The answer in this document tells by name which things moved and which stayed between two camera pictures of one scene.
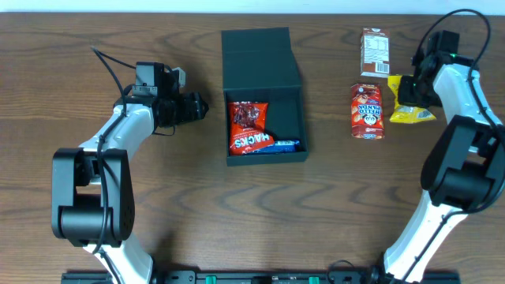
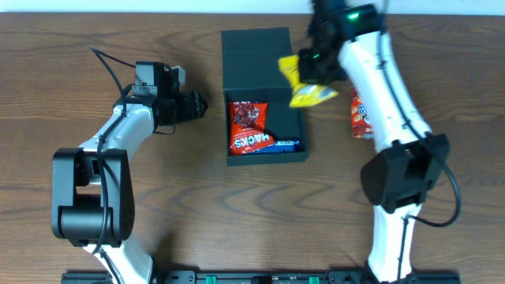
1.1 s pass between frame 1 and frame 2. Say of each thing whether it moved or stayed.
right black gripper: moved
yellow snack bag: moved
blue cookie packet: stayed
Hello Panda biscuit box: stayed
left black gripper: stayed
